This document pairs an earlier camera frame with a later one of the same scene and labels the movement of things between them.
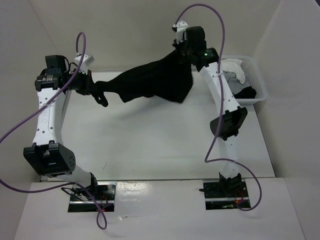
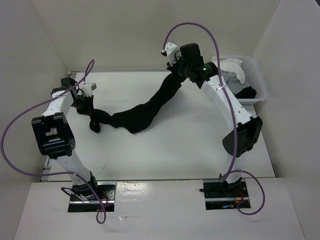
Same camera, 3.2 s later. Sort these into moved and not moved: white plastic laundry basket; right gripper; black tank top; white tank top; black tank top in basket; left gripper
Moved: black tank top; right gripper; left gripper
Not moved: black tank top in basket; white tank top; white plastic laundry basket
